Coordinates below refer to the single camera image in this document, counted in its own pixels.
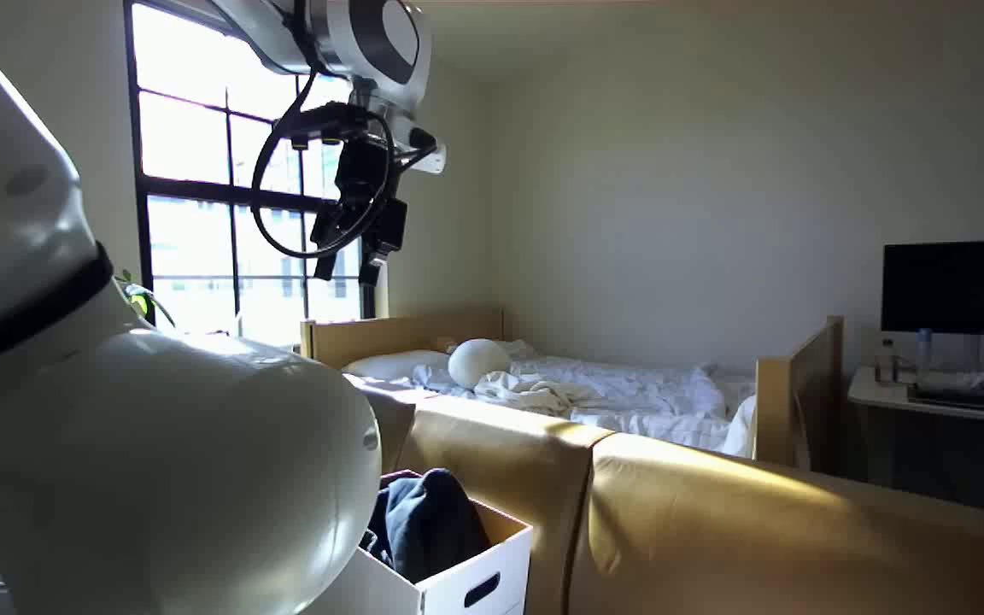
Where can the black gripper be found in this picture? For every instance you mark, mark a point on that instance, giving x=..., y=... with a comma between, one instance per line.
x=358, y=173

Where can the dark navy fleece clothing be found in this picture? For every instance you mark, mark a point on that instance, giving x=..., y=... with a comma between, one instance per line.
x=427, y=525

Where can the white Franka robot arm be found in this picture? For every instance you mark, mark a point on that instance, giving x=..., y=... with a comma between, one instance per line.
x=117, y=454

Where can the white cardboard box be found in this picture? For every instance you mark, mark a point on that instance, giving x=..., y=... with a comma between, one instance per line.
x=478, y=581

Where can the flat white pillow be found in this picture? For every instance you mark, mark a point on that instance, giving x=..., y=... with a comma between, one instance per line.
x=393, y=362

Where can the round white pillow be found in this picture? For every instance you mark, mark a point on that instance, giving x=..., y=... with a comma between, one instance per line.
x=475, y=360

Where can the black framed window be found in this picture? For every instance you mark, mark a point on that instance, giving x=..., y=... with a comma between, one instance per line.
x=189, y=139

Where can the green plant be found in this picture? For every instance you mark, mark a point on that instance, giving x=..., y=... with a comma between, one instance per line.
x=141, y=298

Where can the clear plastic bottle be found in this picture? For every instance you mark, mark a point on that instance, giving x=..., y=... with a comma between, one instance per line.
x=886, y=362

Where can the blue capped bottle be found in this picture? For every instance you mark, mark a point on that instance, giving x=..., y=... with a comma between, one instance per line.
x=924, y=349

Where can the black monitor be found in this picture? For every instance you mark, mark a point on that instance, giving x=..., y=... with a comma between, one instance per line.
x=956, y=284

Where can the white desk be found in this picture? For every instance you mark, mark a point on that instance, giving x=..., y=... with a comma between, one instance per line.
x=948, y=454

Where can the black keyboard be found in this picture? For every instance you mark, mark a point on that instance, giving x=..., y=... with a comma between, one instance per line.
x=970, y=396

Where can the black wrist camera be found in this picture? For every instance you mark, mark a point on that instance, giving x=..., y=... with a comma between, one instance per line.
x=389, y=227

